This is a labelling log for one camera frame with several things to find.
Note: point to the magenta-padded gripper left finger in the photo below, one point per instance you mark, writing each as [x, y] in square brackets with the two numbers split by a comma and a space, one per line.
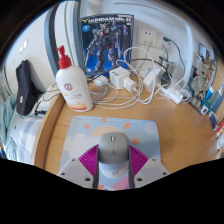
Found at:
[75, 170]

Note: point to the white lotion bottle red pump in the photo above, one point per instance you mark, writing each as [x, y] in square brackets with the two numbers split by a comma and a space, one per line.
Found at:
[75, 90]

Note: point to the steel cup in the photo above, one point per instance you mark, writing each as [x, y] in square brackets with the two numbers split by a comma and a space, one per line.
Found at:
[166, 65]

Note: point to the robot model kit box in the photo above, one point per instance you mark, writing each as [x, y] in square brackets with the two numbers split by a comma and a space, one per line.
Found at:
[106, 43]

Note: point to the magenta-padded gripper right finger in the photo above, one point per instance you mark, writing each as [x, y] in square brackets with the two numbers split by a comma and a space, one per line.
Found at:
[151, 170]

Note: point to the colourful picture box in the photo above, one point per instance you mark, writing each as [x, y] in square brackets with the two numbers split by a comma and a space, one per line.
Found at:
[208, 63]

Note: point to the teal blanket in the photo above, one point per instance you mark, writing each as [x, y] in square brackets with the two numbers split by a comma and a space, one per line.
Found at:
[7, 126]

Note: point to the plaid pillow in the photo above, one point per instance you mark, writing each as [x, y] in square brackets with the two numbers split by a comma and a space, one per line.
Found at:
[30, 140]

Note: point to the pastel sun print mouse pad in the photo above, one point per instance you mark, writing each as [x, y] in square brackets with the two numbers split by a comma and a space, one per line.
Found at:
[80, 140]

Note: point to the grey computer mouse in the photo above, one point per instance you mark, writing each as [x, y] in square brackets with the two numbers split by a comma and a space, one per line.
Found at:
[113, 153]

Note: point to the black bag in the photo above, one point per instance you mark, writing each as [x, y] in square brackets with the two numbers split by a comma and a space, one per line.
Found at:
[26, 90]

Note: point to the white power strip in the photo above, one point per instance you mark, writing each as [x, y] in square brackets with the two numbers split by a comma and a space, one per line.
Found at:
[173, 96]

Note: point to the white charger block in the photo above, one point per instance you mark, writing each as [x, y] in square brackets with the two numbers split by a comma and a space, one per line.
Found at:
[118, 76]

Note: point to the white wall socket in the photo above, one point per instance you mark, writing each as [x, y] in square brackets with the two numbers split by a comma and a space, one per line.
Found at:
[146, 36]

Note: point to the large white power adapter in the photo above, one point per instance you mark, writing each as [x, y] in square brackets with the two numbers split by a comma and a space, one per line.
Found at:
[151, 80]

